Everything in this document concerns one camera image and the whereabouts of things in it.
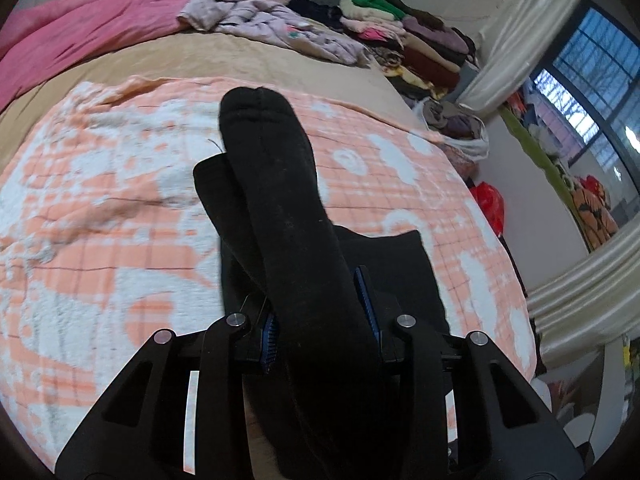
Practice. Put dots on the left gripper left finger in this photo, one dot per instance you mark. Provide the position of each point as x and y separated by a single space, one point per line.
175 411

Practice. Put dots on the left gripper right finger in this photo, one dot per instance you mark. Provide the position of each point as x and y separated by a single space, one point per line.
464 409

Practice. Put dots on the black IKISS shirt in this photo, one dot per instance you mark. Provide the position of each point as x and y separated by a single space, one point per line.
327 403

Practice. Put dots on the white bag of clothes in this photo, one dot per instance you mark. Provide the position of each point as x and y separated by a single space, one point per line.
461 129

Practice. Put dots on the pile of folded clothes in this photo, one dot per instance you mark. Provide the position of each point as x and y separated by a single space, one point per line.
418 53

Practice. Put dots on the left hand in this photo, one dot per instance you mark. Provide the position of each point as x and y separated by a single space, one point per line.
262 456

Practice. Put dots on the orange white plaid blanket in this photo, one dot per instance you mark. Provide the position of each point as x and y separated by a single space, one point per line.
104 241

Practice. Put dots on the red plastic bag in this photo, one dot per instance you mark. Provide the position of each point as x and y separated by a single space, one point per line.
491 204

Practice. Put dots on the orange black patterned fabric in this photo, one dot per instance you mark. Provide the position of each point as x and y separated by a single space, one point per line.
591 202

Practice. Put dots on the green fabric strip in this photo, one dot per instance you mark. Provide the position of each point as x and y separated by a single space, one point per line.
543 162

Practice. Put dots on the window with bars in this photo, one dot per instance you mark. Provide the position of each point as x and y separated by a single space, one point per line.
589 81

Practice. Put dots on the white curtain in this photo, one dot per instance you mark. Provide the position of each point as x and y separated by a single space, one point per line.
511 47

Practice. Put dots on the pink quilt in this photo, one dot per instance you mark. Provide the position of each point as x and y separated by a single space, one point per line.
43 41

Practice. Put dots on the lilac crumpled garment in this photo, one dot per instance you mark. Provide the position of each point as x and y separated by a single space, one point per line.
273 22

